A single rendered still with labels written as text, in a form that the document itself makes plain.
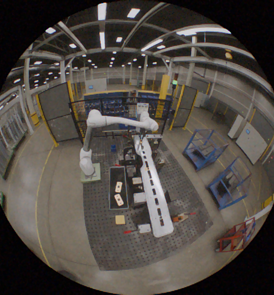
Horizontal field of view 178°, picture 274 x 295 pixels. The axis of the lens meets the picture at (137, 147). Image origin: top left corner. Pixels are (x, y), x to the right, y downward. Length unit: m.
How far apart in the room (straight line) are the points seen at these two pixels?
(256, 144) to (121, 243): 8.35
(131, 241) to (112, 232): 0.23
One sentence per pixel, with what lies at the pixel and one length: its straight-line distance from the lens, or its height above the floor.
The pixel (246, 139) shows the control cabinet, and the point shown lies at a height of 0.95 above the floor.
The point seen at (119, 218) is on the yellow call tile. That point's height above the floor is 1.16.
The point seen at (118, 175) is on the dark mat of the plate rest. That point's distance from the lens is 0.76.
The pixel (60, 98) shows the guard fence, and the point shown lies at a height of 1.59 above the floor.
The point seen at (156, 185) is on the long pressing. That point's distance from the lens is 0.93.
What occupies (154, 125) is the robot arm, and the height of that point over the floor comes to 1.42.
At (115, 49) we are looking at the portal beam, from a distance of 4.81.
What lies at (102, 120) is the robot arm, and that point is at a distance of 0.83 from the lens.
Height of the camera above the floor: 1.83
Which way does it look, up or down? 44 degrees down
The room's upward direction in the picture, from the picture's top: 6 degrees clockwise
